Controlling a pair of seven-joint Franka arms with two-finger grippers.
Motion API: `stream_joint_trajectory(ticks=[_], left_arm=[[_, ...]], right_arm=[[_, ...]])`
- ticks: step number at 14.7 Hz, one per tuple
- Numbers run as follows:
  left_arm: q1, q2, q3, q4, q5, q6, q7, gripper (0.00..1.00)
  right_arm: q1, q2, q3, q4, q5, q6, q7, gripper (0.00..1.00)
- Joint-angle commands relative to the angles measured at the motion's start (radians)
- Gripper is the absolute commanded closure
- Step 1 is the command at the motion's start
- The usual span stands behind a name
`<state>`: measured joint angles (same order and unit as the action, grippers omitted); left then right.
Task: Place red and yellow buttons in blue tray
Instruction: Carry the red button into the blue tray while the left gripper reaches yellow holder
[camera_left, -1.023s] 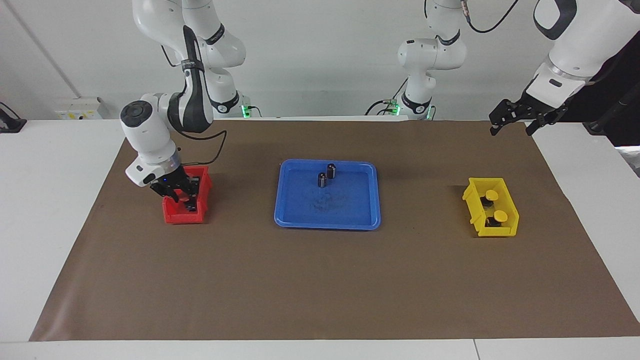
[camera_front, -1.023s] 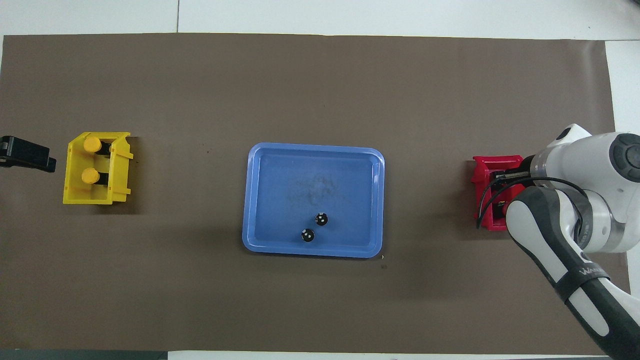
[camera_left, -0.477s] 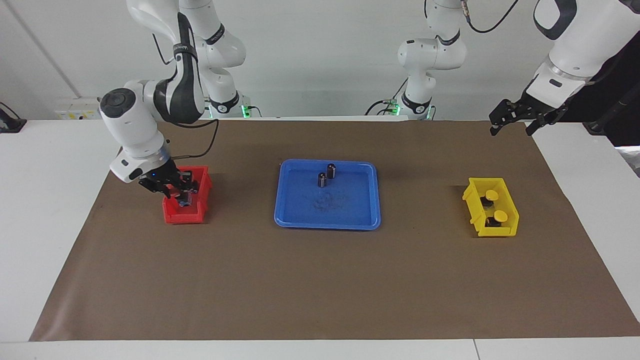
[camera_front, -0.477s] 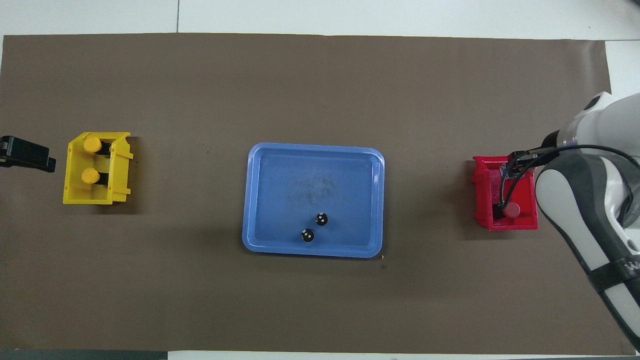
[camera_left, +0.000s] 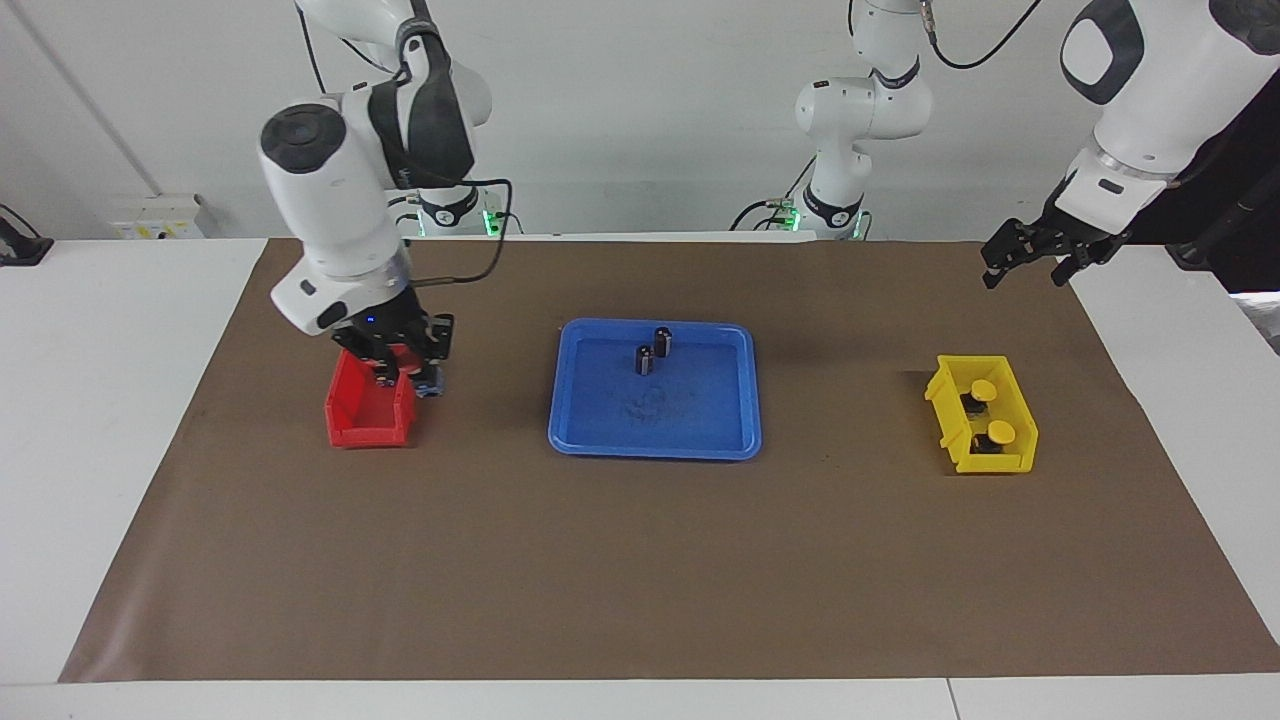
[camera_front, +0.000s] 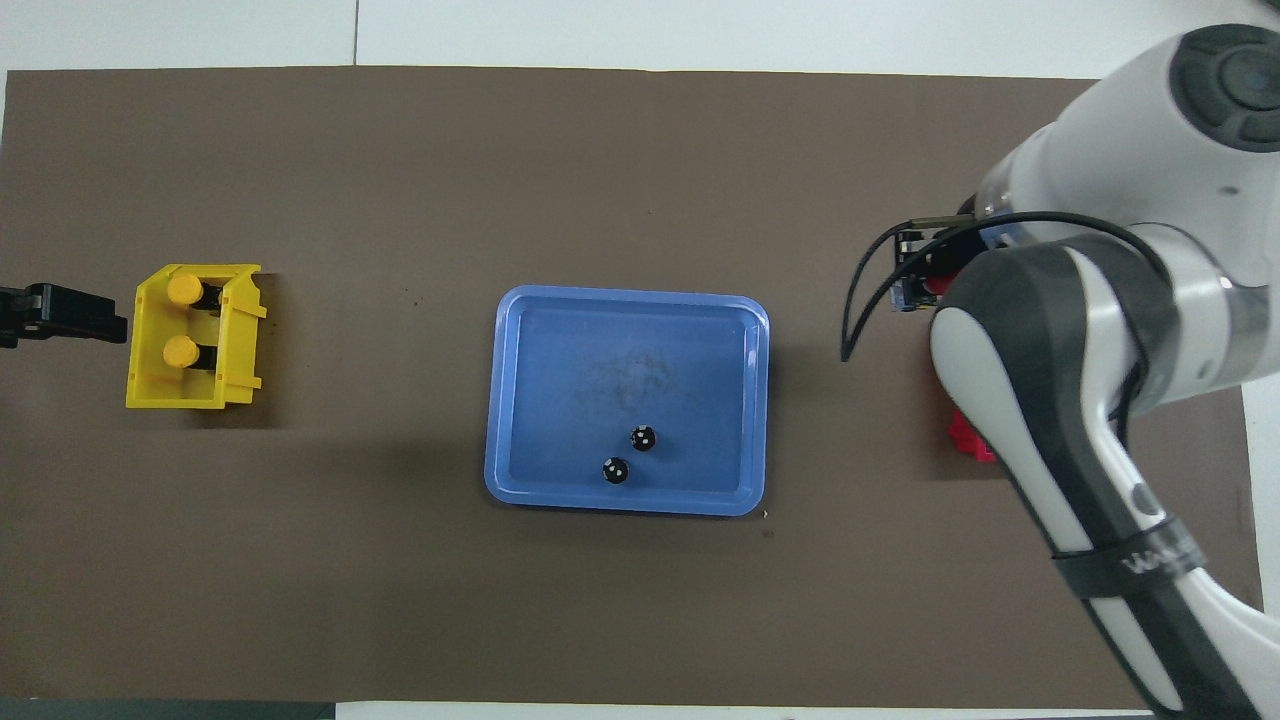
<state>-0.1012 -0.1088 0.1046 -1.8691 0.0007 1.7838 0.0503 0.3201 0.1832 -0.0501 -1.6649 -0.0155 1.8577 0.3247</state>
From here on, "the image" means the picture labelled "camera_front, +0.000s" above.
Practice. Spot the black cylindrical switch part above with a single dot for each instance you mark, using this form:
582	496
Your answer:
643	438
615	470

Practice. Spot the yellow plastic parts bin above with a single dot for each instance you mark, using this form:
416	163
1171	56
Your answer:
240	345

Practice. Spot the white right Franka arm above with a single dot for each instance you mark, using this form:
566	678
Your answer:
1050	400

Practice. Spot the yellow mushroom push button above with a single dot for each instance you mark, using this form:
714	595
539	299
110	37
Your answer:
184	289
180	351

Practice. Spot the red plastic parts bin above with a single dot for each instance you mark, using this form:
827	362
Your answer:
968	437

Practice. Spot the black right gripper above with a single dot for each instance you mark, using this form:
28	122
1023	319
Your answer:
915	262

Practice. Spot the blue plastic tray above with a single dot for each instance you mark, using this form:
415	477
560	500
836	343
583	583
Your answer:
560	350

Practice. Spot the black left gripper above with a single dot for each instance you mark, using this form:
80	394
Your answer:
14	315

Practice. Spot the brown paper table mat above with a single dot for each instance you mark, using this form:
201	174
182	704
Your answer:
400	600

